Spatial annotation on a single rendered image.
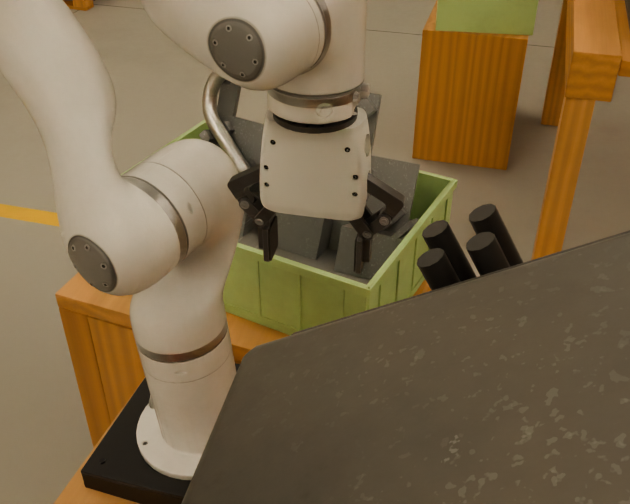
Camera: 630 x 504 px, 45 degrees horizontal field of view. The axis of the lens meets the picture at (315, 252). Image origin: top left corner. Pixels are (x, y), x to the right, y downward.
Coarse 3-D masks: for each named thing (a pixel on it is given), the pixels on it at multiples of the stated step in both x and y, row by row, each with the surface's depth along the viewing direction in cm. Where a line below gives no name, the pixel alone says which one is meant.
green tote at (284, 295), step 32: (192, 128) 175; (416, 192) 161; (448, 192) 153; (416, 224) 143; (256, 256) 136; (416, 256) 147; (224, 288) 145; (256, 288) 141; (288, 288) 137; (320, 288) 133; (352, 288) 128; (384, 288) 134; (416, 288) 152; (256, 320) 145; (288, 320) 141; (320, 320) 137
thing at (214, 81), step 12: (216, 84) 159; (204, 96) 160; (216, 96) 161; (204, 108) 160; (216, 108) 161; (216, 120) 160; (216, 132) 160; (228, 144) 159; (240, 156) 159; (240, 168) 158
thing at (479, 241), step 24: (480, 216) 25; (432, 240) 26; (456, 240) 26; (480, 240) 24; (504, 240) 25; (432, 264) 24; (456, 264) 26; (480, 264) 24; (504, 264) 24; (432, 288) 25
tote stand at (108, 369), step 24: (72, 288) 155; (72, 312) 154; (96, 312) 151; (120, 312) 149; (72, 336) 159; (96, 336) 156; (120, 336) 153; (240, 336) 143; (264, 336) 143; (72, 360) 164; (96, 360) 160; (120, 360) 157; (240, 360) 143; (96, 384) 165; (120, 384) 162; (96, 408) 170; (120, 408) 167; (96, 432) 176
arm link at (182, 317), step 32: (160, 160) 88; (192, 160) 89; (224, 160) 91; (192, 192) 86; (224, 192) 90; (192, 224) 86; (224, 224) 92; (192, 256) 95; (224, 256) 94; (160, 288) 94; (192, 288) 94; (160, 320) 92; (192, 320) 93; (224, 320) 98; (160, 352) 94; (192, 352) 95
